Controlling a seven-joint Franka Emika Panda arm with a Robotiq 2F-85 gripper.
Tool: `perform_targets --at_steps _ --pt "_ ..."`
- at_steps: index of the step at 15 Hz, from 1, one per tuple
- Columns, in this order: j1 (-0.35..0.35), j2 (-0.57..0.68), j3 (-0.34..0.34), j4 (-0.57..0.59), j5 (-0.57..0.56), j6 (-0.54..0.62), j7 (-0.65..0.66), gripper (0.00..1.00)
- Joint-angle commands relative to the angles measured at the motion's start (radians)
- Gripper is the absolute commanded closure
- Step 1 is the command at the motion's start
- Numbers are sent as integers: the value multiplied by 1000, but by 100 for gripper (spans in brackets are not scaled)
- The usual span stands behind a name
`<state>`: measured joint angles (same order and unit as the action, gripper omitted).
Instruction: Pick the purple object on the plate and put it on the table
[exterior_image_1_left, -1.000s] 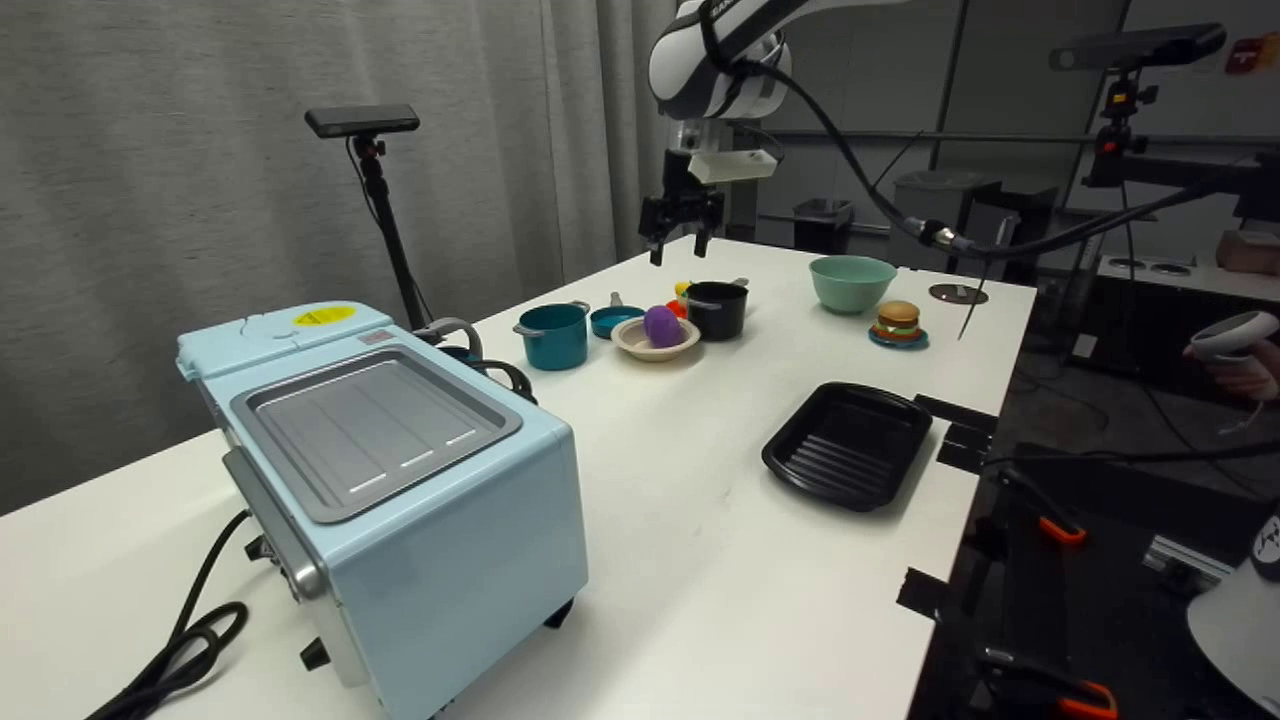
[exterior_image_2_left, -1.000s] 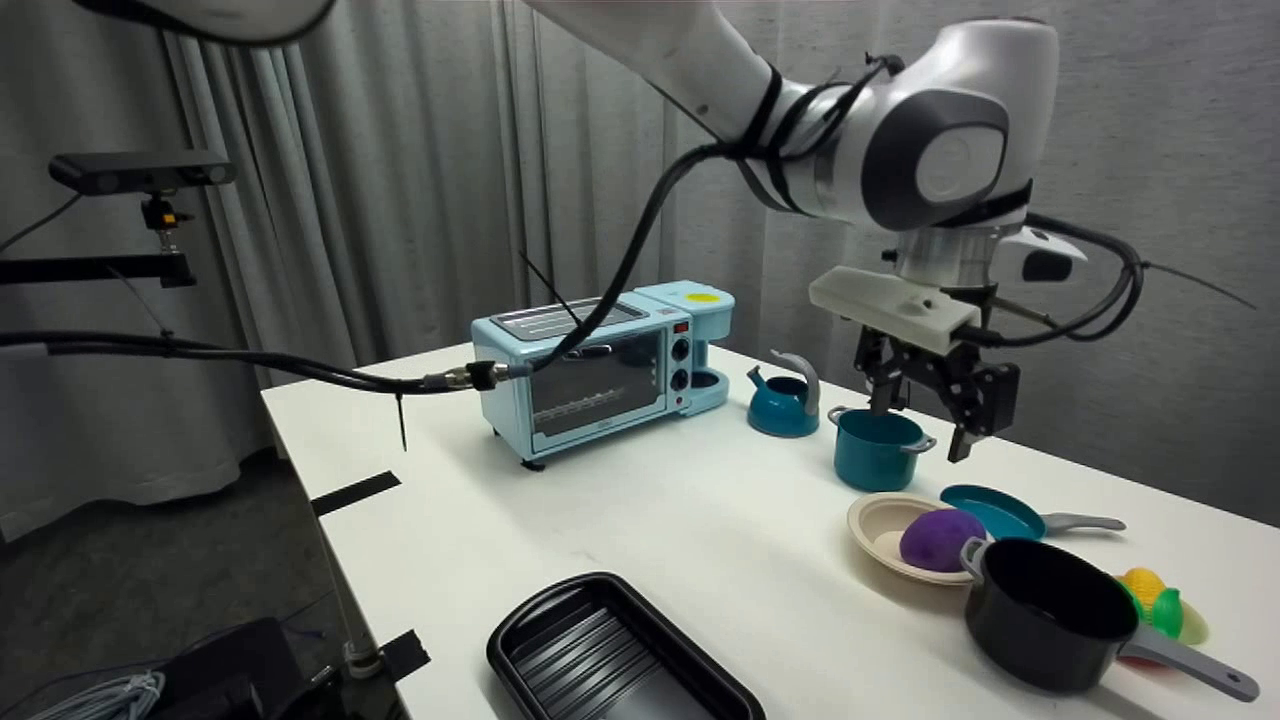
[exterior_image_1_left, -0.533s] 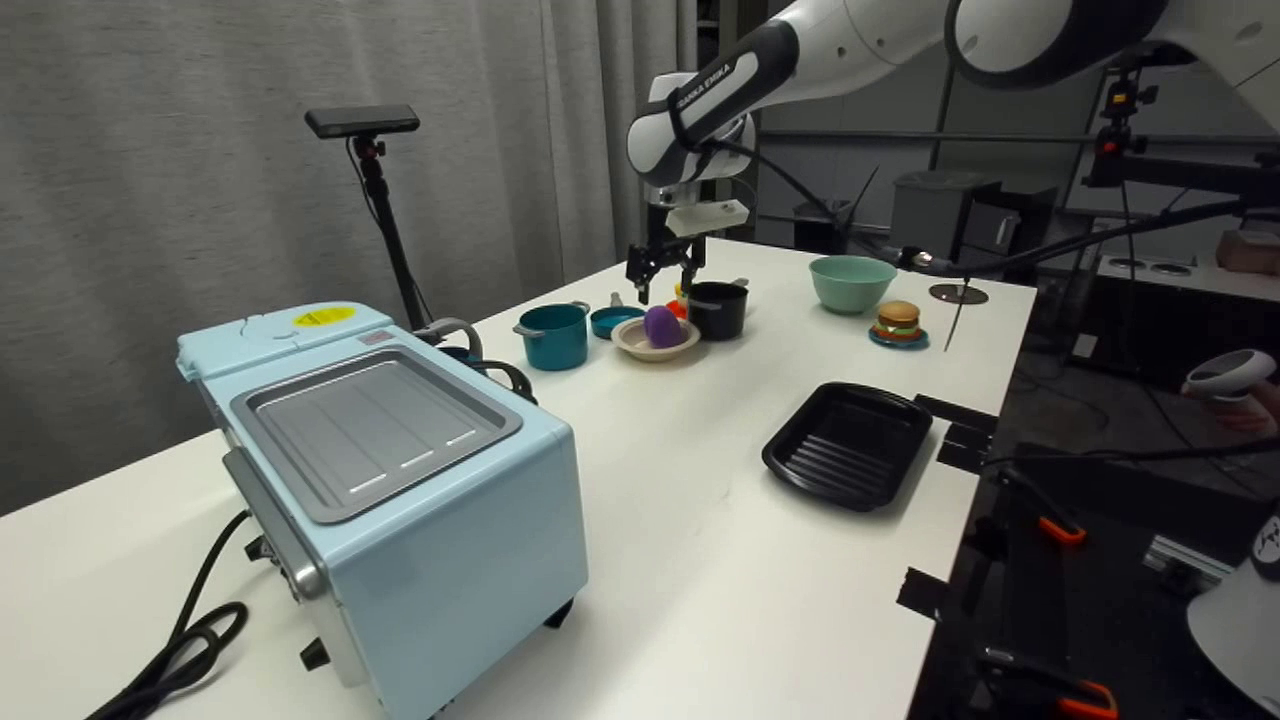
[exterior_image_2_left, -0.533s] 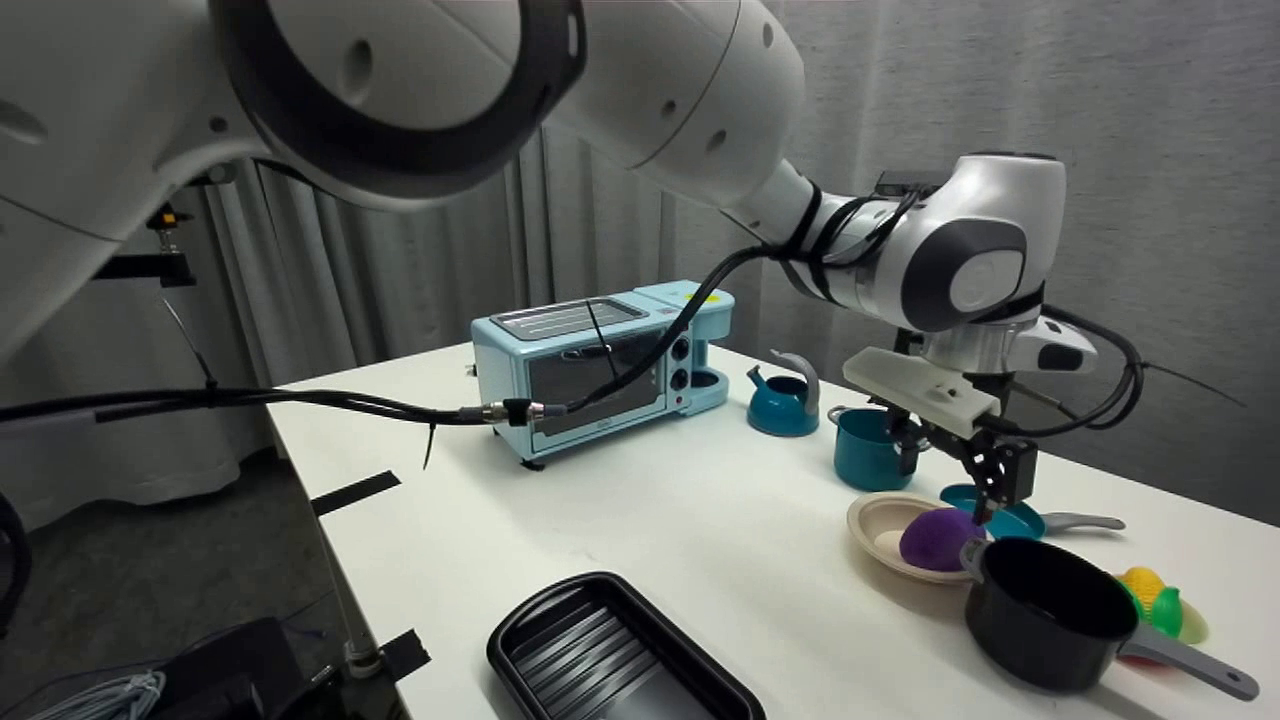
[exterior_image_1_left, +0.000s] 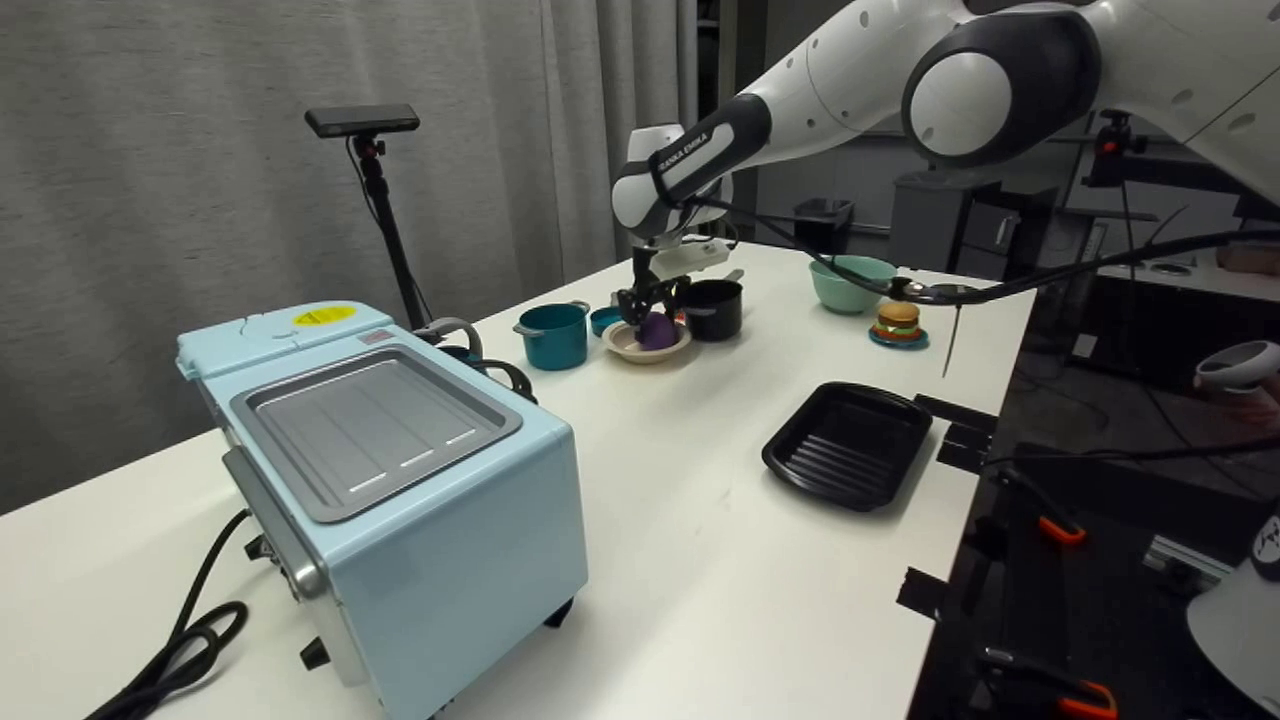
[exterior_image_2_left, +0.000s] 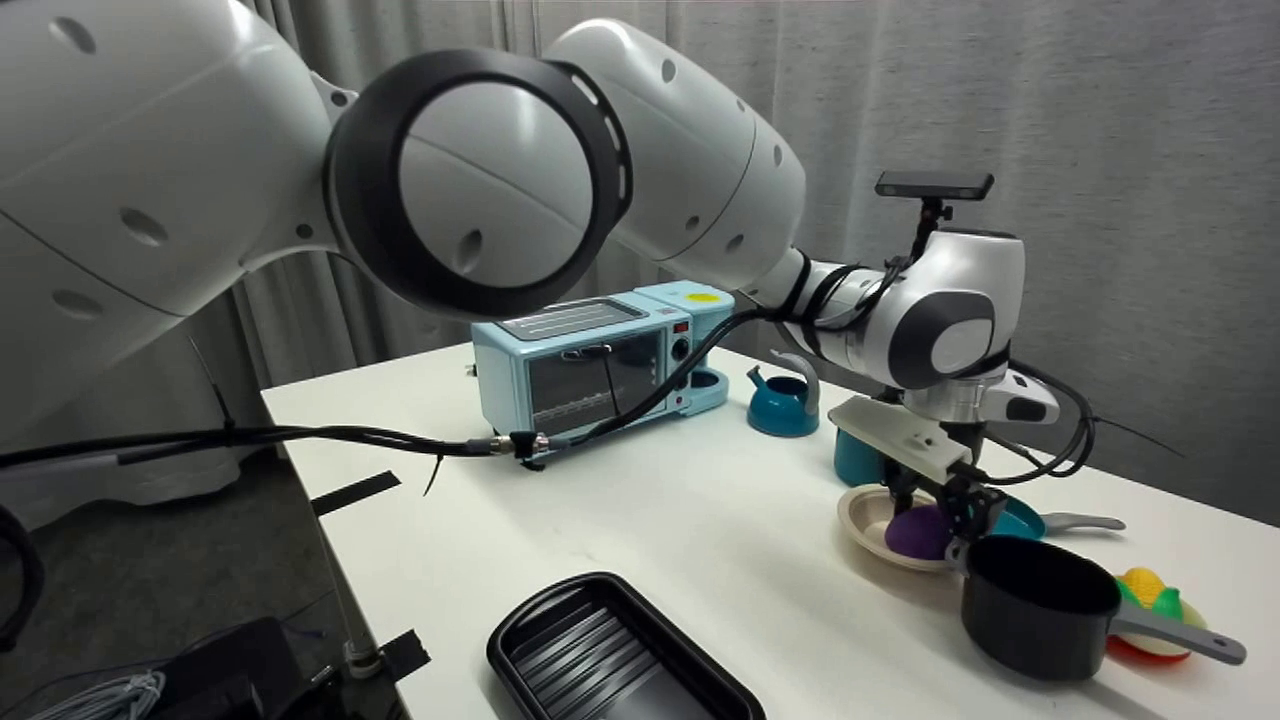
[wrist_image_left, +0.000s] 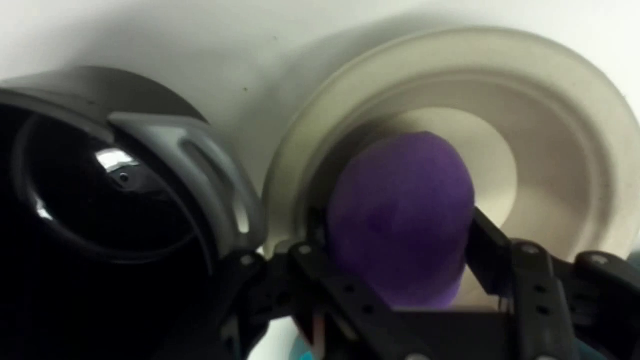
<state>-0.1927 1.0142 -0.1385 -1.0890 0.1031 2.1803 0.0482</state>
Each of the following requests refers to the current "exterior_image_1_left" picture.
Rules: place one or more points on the black box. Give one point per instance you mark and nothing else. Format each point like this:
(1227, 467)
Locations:
(825, 224)

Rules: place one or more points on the black background camera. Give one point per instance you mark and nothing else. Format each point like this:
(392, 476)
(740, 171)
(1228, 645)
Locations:
(1114, 141)

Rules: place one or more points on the black grill tray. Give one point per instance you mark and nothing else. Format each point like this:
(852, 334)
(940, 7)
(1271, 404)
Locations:
(844, 445)

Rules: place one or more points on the purple toy object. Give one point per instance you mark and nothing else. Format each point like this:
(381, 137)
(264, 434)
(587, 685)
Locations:
(659, 334)

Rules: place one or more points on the light blue toaster oven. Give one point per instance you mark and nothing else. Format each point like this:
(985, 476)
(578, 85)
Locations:
(426, 533)

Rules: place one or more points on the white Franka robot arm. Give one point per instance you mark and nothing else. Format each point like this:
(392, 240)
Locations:
(852, 67)

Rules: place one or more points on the white VR controller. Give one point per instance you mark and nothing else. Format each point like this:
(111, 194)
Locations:
(1241, 363)

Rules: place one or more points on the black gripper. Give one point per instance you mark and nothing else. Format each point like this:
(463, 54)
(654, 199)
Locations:
(660, 266)

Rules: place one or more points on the black tape strip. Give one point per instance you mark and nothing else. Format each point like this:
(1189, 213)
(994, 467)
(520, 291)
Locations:
(959, 427)
(925, 589)

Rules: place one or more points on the teal toy pot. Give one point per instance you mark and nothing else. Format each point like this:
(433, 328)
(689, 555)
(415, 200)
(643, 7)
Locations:
(555, 341)

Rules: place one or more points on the teal bowl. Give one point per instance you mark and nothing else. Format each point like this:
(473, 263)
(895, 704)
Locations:
(843, 291)

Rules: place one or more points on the dark cabinet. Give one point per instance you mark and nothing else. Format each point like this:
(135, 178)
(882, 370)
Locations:
(985, 224)

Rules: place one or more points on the beige plate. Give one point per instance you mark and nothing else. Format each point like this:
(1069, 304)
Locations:
(625, 346)

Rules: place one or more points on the black saucepan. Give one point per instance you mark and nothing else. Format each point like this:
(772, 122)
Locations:
(713, 314)

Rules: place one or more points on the toy burger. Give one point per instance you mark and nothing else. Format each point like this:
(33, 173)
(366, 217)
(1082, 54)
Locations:
(897, 323)

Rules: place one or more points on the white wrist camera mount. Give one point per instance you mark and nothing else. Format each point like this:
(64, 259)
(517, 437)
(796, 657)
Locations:
(701, 252)

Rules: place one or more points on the black camera on stand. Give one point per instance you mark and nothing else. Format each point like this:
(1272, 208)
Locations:
(362, 122)

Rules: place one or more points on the white round object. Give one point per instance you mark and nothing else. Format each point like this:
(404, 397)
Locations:
(1241, 627)

